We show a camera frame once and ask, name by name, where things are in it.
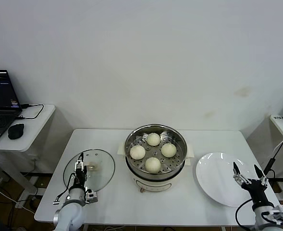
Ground cream electric cooking pot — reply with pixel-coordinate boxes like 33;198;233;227
117;141;195;193

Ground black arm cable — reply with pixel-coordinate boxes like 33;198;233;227
58;172;78;200
235;198;255;229

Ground white side table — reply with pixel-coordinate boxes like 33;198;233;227
0;104;57;200

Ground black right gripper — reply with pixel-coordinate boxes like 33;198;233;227
233;162;274;208

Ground white cable with black plug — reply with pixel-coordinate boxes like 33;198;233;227
263;133;283;179

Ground glass lid with cream handle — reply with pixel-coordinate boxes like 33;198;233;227
63;149;116;193

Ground white steamed baozi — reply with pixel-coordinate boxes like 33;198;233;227
144;157;161;173
160;143;177;158
129;145;146;160
147;133;160;147

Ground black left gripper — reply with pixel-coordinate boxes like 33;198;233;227
74;153;88;187

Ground stainless steel steamer basket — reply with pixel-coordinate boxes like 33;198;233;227
124;124;187;174

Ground white round plate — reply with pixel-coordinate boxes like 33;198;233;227
195;152;258;207

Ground black computer mouse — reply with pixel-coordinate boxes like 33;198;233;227
7;123;25;141

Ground black laptop cable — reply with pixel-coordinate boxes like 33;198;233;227
17;103;45;120

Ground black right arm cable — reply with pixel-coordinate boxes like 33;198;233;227
235;198;255;229

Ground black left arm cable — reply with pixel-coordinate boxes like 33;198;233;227
58;172;78;200

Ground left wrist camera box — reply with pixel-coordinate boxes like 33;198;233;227
85;189;99;204

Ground white floor cable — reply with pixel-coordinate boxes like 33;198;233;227
0;182;21;206

